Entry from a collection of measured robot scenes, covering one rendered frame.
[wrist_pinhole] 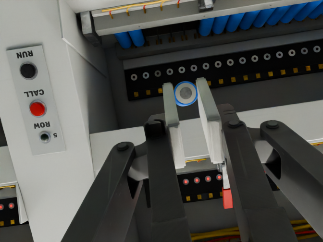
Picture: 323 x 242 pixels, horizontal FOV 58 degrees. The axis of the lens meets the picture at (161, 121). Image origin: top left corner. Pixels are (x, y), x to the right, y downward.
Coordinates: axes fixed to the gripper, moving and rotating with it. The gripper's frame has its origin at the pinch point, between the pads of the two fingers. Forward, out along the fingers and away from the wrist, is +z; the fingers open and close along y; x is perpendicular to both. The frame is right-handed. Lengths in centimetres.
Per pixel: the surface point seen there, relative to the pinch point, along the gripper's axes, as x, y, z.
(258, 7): 3.3, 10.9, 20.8
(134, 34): 2.1, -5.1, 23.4
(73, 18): 5.8, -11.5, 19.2
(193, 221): -35.6, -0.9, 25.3
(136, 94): -8.4, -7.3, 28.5
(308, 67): -8.6, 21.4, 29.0
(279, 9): 2.0, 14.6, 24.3
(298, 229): -33.5, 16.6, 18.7
